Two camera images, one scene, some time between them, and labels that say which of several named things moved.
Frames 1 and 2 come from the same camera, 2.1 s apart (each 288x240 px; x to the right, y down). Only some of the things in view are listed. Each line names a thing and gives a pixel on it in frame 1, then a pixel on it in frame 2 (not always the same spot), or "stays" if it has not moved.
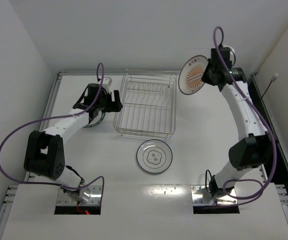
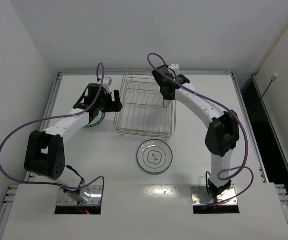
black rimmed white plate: x=154 y=156 stays
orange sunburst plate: x=190 y=80 -> x=166 y=103
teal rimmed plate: x=97 y=120 stays
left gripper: x=107 y=104 stays
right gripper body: x=209 y=75 -> x=166 y=92
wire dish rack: x=149 y=101 stays
